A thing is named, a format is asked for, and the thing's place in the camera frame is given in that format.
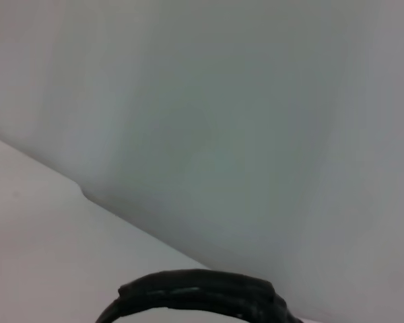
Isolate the black round teapot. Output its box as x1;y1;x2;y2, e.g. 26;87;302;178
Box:
94;268;301;323

